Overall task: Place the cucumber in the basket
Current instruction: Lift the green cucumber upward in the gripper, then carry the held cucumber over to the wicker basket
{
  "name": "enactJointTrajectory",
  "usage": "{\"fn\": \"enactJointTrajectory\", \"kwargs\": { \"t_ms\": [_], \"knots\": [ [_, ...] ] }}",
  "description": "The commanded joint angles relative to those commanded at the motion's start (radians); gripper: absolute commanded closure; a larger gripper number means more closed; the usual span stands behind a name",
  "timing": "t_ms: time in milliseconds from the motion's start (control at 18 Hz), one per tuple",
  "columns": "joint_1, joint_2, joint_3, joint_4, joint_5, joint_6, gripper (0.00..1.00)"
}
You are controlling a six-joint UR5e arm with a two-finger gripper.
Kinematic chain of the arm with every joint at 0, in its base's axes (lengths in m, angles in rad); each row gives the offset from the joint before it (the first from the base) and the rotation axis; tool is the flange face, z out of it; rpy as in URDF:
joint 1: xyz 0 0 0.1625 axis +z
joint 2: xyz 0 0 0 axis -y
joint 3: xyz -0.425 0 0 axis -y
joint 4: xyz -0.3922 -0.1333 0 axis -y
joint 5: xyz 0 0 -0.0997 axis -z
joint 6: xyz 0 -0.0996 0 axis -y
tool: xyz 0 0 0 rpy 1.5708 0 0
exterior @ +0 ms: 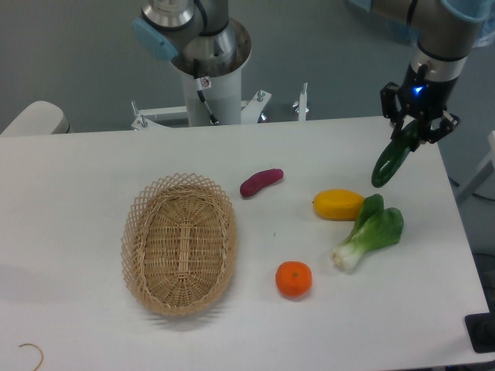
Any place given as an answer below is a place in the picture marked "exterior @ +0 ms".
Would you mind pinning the orange tangerine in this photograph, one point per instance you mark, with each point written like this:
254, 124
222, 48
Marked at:
293, 279

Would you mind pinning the purple sweet potato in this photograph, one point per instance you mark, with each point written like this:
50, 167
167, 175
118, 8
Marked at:
260, 180

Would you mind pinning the yellow mango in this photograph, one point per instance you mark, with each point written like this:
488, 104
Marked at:
338, 204

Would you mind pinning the blue plastic bag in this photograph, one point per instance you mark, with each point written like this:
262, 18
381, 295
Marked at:
486, 36

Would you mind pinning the white table leg frame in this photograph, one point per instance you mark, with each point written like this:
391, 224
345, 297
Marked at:
481, 173

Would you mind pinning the woven wicker basket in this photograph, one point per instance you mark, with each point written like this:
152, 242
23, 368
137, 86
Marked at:
179, 245

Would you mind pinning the black device at edge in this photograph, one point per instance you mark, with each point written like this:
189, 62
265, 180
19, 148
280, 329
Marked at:
480, 329

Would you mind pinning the green bok choy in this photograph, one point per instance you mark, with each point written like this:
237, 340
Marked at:
374, 228

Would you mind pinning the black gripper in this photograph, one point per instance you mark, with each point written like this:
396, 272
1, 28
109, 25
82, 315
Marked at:
425, 99

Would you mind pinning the green cucumber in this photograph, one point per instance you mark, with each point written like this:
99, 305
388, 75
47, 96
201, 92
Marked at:
393, 156

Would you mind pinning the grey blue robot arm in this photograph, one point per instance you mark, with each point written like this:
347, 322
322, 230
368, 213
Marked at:
446, 30

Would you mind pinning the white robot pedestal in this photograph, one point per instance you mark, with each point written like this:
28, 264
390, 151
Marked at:
210, 69

